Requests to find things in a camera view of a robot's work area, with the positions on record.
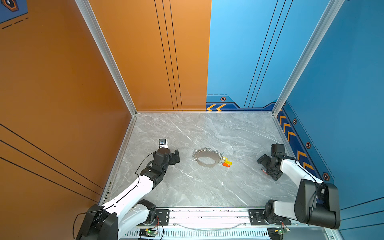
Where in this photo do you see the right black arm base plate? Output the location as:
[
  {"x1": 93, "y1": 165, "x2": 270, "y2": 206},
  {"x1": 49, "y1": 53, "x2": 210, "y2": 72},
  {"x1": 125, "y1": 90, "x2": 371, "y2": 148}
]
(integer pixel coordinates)
[{"x1": 248, "y1": 209, "x2": 292, "y2": 226}]

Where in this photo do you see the aluminium front rail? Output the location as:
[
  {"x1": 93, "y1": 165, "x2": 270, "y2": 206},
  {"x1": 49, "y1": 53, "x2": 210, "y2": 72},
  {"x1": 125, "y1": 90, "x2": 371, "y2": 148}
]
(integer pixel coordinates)
[{"x1": 119, "y1": 206, "x2": 335, "y2": 229}]

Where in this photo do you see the right green circuit board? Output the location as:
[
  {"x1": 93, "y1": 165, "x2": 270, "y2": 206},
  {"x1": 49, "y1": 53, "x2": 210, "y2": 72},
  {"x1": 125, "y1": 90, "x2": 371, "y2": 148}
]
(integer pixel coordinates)
[{"x1": 267, "y1": 227, "x2": 291, "y2": 240}]

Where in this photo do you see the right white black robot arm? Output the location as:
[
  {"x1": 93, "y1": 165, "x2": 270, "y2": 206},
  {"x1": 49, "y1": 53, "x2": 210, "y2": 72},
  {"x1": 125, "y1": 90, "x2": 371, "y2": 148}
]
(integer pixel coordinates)
[{"x1": 257, "y1": 144, "x2": 341, "y2": 230}]

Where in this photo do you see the green circuit board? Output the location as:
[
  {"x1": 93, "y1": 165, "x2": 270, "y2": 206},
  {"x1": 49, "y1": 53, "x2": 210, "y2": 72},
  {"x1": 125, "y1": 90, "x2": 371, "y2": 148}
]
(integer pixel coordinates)
[
  {"x1": 267, "y1": 227, "x2": 291, "y2": 240},
  {"x1": 138, "y1": 229, "x2": 158, "y2": 240}
]

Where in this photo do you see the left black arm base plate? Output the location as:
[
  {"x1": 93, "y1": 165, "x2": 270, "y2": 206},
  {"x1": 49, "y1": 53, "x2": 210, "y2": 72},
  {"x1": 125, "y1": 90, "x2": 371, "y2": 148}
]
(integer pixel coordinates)
[{"x1": 140, "y1": 209, "x2": 170, "y2": 227}]

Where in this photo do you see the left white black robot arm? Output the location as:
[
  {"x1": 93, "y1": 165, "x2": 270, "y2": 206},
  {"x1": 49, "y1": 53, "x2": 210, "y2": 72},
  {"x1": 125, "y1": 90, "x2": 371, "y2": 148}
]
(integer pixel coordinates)
[{"x1": 72, "y1": 148, "x2": 180, "y2": 240}]

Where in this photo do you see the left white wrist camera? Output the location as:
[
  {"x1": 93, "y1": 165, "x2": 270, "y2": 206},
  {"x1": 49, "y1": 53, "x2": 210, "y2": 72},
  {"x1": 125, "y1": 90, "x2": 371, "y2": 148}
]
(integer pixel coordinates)
[{"x1": 158, "y1": 139, "x2": 171, "y2": 155}]

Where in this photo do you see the white slotted cable duct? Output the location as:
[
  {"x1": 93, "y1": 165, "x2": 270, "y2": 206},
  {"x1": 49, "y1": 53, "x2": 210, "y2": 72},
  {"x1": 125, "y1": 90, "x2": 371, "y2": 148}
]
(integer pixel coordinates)
[{"x1": 121, "y1": 228, "x2": 271, "y2": 240}]

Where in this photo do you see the left green circuit board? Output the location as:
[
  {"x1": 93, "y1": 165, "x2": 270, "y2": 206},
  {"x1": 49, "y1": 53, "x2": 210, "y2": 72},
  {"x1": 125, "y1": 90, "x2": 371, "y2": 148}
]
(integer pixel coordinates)
[{"x1": 138, "y1": 229, "x2": 158, "y2": 240}]

